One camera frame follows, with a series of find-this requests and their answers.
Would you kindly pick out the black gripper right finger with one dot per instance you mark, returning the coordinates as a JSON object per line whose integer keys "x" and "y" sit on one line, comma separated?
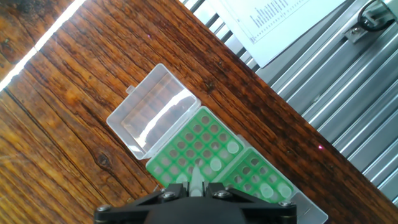
{"x": 221, "y": 193}

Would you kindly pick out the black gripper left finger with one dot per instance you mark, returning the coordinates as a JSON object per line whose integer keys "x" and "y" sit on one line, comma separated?
{"x": 169, "y": 194}

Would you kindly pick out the aluminium post with foot bracket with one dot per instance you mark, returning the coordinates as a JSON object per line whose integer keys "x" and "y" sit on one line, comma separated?
{"x": 354, "y": 34}

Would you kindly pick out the clear box with green rack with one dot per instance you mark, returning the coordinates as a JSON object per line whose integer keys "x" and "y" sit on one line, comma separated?
{"x": 248, "y": 158}
{"x": 149, "y": 112}

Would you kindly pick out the printed white paper sheet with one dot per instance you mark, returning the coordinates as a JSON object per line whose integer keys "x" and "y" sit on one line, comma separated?
{"x": 273, "y": 37}

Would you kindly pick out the brown wooden board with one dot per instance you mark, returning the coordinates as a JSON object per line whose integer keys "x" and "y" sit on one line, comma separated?
{"x": 62, "y": 140}

